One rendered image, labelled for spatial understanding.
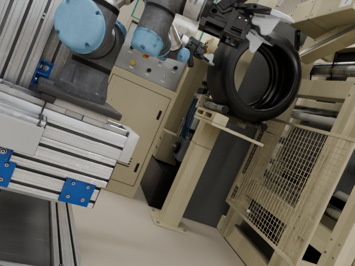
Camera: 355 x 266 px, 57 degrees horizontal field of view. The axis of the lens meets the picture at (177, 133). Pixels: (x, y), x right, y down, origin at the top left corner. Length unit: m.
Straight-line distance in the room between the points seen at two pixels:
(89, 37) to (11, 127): 0.27
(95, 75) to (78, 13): 0.20
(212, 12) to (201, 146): 1.58
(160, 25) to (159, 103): 1.75
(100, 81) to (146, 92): 1.57
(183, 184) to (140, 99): 0.71
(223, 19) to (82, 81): 0.40
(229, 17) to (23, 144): 0.55
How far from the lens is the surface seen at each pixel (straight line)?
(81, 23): 0.81
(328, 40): 2.29
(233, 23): 0.81
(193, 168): 2.34
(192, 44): 1.97
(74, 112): 0.95
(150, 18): 0.81
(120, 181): 2.61
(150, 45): 0.80
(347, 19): 2.18
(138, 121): 2.52
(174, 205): 2.40
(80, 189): 1.04
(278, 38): 2.08
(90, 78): 0.93
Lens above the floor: 0.79
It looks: 4 degrees down
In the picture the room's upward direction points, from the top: 23 degrees clockwise
